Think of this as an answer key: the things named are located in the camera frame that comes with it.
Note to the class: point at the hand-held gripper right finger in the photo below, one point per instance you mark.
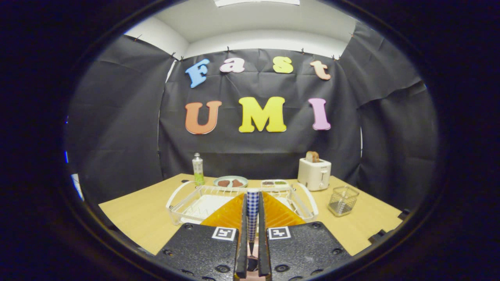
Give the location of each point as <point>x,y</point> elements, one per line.
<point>304,251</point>

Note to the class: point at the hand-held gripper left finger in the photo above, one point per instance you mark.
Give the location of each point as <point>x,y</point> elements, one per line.
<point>199,251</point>

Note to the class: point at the pale green plate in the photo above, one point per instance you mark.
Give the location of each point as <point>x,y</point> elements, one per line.
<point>230,178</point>

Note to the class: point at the brown food piece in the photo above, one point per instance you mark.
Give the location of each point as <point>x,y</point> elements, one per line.
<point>237,183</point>
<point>223,183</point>

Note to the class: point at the small white condiment tray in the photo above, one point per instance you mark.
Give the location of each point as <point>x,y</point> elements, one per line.
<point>274,183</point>

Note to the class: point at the cream toaster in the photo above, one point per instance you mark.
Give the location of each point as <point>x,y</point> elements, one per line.
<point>314,175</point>

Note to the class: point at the clear bottle green liquid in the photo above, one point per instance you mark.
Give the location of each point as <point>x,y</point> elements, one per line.
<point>198,169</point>

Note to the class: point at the brown toast slice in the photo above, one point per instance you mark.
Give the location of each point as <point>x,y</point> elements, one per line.
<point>312,157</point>

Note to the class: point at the black backdrop cloth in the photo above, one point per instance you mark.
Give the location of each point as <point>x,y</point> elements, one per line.
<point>254,152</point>

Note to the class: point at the ceiling light panel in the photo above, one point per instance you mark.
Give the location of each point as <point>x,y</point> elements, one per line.
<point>258,2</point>

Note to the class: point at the black table edge bracket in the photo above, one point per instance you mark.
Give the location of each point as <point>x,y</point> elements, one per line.
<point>379,236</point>
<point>404,214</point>

